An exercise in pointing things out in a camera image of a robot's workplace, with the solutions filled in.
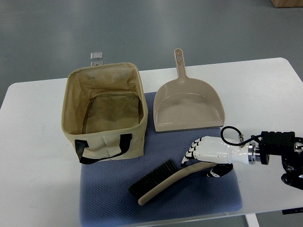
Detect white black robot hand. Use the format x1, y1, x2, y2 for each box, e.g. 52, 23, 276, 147
181, 136, 259, 178

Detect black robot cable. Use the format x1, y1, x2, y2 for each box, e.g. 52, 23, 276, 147
220, 126, 261, 148

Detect black table control panel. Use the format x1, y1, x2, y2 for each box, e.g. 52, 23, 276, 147
282, 207, 303, 215

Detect pink hand broom black bristles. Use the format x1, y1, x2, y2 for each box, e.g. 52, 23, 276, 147
128, 159, 216, 206

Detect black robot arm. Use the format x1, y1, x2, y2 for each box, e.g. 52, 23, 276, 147
249, 131, 303, 190

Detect cardboard box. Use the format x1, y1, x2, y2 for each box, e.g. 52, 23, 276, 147
271, 0, 303, 8

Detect blue quilted mat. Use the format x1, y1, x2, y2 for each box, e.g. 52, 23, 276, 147
80, 93, 242, 227

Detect pink plastic dustpan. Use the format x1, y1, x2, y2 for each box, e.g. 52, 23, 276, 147
153, 49, 225, 132

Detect clear plastic clip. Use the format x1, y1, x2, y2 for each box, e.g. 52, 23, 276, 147
90, 52, 103, 66

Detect yellow canvas bag black handle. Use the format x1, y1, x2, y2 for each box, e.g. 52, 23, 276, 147
61, 63, 148, 165

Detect white table leg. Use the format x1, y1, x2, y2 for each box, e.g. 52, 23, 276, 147
245, 213, 260, 227

